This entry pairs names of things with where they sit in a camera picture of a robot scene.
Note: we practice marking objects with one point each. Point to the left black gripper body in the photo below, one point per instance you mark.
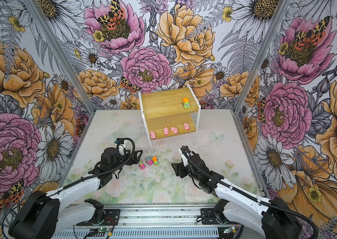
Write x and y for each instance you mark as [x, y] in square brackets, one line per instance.
[122, 160]

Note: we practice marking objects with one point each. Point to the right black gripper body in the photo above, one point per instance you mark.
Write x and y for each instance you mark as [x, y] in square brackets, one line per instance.
[184, 171]

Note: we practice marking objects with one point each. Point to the pink green toy car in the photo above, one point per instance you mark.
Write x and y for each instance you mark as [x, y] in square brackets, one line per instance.
[141, 165]

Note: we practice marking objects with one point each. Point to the pink teal toy car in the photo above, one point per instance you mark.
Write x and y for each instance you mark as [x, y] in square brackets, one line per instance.
[149, 161]

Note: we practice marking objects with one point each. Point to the pink toy pig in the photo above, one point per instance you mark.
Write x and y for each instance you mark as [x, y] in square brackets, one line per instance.
[152, 135]
[166, 131]
[174, 130]
[186, 126]

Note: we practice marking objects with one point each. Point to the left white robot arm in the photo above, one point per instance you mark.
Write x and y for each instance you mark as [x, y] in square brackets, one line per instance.
[45, 214]

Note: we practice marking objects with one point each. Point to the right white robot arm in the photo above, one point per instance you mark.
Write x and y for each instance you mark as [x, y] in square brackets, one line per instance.
[271, 218]

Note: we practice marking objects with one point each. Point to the white frame wooden shelf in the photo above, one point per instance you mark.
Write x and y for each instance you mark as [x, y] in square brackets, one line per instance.
[165, 109]

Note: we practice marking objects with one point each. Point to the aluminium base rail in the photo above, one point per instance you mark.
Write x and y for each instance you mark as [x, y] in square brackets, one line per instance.
[161, 221]

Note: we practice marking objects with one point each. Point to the left aluminium corner post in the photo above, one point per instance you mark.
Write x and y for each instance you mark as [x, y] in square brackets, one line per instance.
[48, 32]

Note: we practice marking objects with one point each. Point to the aluminium corner post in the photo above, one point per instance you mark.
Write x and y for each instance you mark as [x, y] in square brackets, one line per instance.
[48, 32]
[278, 17]

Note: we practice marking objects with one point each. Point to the right aluminium corner post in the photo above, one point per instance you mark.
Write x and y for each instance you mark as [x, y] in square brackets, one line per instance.
[278, 17]

